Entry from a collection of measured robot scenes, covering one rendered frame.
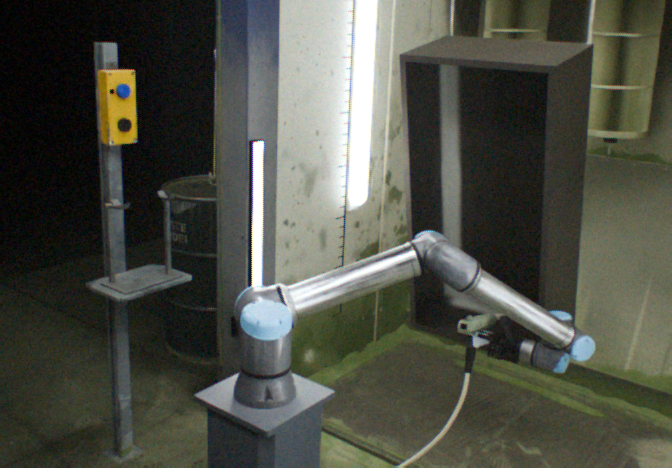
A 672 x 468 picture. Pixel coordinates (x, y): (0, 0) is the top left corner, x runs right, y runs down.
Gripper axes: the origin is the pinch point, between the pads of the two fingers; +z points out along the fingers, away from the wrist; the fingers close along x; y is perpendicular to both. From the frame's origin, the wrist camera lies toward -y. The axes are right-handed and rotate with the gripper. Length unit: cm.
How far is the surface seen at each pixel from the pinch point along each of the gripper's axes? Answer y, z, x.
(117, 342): 27, 116, -67
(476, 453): 54, -4, 22
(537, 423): 46, -18, 59
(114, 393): 49, 119, -63
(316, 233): -21, 86, 17
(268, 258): -10, 90, -13
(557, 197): -56, -23, -1
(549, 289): -20.8, -23.5, 10.2
